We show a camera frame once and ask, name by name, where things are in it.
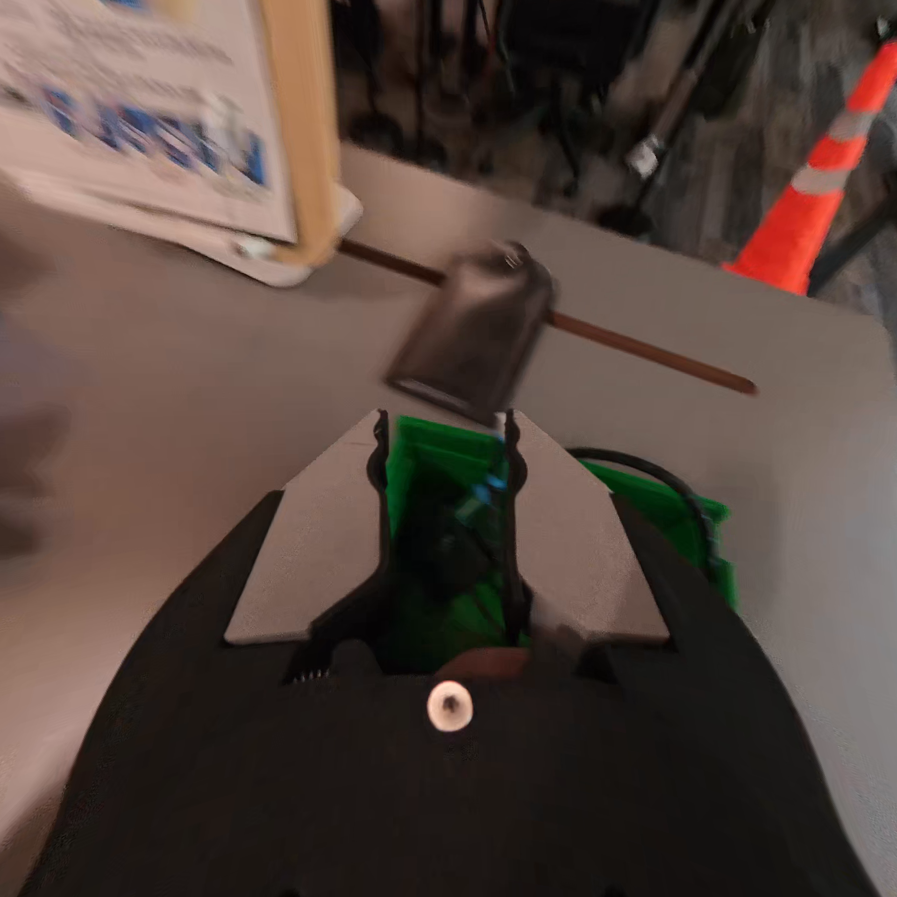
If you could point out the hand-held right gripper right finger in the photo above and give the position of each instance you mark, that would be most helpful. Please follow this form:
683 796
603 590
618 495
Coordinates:
588 560

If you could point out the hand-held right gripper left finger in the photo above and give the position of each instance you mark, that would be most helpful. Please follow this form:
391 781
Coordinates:
301 560

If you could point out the green plastic bin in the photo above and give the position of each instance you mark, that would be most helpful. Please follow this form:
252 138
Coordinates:
652 504

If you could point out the grey usb hub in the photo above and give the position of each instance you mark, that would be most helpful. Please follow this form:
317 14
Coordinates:
476 336

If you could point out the white sign stand base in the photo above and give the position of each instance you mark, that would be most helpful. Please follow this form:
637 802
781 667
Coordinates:
203 238

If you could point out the orange traffic cone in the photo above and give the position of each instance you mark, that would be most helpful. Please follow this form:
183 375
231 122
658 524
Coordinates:
799 231

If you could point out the printed instruction sheet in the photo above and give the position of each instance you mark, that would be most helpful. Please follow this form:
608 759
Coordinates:
140 91

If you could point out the dark blurred equipment stands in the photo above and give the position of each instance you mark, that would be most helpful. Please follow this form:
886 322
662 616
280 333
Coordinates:
560 42

